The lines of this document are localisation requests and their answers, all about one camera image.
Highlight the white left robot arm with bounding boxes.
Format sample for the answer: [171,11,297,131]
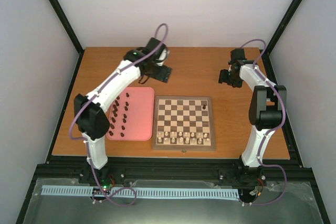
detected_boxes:
[68,37,169,184]

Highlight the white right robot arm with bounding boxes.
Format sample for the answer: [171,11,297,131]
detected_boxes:
[218,48,287,167]

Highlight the wooden chess board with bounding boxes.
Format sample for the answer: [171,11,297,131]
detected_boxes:
[152,95,216,152]

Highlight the light queen chess piece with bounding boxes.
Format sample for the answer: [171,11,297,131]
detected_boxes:
[178,137,184,145]

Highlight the pink plastic tray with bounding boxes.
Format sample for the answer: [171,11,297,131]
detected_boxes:
[106,87,154,141]

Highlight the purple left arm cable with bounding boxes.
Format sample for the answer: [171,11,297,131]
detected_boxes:
[68,23,169,206]

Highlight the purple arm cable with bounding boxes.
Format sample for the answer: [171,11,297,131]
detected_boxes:
[68,23,169,206]
[240,39,288,206]

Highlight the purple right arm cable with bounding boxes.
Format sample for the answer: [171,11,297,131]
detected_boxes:
[240,39,288,206]

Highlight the black aluminium frame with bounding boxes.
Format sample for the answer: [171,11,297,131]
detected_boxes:
[16,0,330,223]

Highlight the light blue cable duct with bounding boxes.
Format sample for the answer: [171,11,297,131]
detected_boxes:
[40,185,239,200]

